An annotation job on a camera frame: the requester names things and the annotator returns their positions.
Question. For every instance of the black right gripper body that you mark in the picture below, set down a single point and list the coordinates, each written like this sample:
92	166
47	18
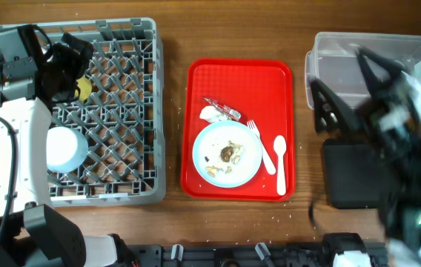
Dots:
376	117

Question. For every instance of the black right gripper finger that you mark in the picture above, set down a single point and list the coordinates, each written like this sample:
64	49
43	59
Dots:
331	113
379	73

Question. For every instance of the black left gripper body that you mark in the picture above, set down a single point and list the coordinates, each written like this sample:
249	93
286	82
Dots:
67	65

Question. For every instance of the yellow cup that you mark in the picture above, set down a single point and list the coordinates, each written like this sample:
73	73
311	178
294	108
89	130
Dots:
84	88

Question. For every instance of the light blue bowl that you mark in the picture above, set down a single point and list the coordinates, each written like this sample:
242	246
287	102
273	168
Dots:
66	149

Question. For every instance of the red foil wrapper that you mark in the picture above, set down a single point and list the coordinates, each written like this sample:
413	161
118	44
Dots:
224	109

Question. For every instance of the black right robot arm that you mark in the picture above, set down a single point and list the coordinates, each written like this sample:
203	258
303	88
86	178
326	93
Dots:
400	209

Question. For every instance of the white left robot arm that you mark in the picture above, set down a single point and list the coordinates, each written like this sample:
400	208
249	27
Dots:
32	233

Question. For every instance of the grey dishwasher rack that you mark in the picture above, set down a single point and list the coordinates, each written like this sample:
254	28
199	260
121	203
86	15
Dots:
121	120

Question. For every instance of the clear plastic bin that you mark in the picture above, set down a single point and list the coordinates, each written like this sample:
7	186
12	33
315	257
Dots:
333	61

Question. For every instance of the black plastic tray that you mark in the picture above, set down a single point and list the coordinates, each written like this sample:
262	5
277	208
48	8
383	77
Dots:
355	176

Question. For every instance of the white plastic spoon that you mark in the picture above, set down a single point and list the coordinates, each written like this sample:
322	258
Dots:
280	149

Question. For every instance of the red plastic tray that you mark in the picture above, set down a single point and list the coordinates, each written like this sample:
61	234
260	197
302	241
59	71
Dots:
262	91

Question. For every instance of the white plastic fork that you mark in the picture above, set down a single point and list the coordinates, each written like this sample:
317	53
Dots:
269	166

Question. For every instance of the food scraps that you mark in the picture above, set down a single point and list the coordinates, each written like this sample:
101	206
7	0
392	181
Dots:
222	157

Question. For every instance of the light blue plate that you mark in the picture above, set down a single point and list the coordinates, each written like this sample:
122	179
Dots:
221	132

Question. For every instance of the crumpled white napkin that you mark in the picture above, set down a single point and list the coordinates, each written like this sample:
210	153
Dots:
211	115

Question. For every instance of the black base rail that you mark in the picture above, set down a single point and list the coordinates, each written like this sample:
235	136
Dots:
297	254

